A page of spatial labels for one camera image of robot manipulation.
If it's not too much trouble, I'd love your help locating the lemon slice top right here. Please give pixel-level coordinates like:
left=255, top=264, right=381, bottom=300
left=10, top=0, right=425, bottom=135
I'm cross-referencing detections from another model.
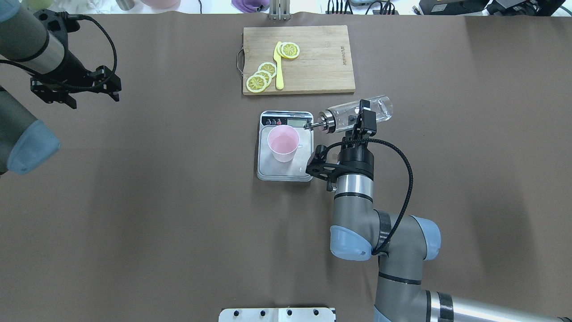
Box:
left=278, top=42, right=300, bottom=59

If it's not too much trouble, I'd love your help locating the lemon slice upper left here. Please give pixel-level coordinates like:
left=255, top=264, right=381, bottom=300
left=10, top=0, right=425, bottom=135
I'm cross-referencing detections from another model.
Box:
left=258, top=62, right=277, bottom=78

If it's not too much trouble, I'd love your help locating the lemon slice under top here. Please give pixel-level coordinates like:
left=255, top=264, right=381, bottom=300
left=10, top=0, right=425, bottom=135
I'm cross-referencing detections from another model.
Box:
left=275, top=42, right=283, bottom=57

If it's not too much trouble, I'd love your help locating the lemon slice front left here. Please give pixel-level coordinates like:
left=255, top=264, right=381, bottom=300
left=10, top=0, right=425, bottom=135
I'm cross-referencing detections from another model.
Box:
left=245, top=75, right=269, bottom=93

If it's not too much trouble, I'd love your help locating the silver digital kitchen scale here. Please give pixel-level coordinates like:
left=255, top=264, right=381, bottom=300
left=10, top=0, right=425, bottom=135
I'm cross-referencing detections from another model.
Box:
left=256, top=110, right=313, bottom=182

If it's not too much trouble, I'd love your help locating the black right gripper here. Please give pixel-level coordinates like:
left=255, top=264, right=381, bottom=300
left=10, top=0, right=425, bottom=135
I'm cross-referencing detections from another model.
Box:
left=338, top=99, right=377, bottom=181

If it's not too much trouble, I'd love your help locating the lemon slice middle left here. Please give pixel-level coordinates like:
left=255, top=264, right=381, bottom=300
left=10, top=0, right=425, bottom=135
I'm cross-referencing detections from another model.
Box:
left=253, top=71, right=273, bottom=86

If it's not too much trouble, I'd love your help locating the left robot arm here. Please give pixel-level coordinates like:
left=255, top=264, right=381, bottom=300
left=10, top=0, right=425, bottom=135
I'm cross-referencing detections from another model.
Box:
left=0, top=0, right=122, bottom=175

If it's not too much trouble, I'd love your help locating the pink plastic cup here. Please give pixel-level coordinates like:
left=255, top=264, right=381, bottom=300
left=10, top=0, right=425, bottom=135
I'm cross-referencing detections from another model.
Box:
left=266, top=125, right=300, bottom=163

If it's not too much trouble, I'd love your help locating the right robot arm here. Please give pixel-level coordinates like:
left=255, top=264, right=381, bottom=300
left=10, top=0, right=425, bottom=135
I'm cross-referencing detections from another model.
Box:
left=321, top=96, right=570, bottom=322

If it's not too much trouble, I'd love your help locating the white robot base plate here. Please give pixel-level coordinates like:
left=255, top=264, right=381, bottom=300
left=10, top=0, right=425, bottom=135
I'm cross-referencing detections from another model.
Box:
left=218, top=306, right=336, bottom=322

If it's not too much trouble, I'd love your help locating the pink bowl with ice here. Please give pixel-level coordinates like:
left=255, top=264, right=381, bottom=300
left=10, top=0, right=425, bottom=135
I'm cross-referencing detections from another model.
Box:
left=141, top=0, right=180, bottom=9

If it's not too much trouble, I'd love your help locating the glass sauce bottle metal spout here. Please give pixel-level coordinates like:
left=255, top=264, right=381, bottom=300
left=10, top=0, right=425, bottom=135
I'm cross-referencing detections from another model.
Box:
left=303, top=95, right=394, bottom=134

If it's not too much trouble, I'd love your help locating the yellow plastic knife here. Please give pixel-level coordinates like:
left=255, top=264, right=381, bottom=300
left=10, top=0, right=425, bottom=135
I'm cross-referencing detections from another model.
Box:
left=273, top=45, right=284, bottom=90

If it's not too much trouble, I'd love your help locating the wooden cutting board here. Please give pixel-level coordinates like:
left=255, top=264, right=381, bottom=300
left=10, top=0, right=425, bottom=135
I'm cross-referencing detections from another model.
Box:
left=243, top=25, right=356, bottom=95

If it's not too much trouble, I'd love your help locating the aluminium frame post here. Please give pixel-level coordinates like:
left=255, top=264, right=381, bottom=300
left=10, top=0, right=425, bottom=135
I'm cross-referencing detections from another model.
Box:
left=269, top=0, right=291, bottom=21

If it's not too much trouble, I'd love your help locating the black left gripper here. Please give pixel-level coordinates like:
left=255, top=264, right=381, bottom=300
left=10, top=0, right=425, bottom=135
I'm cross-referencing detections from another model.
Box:
left=30, top=63, right=122, bottom=110

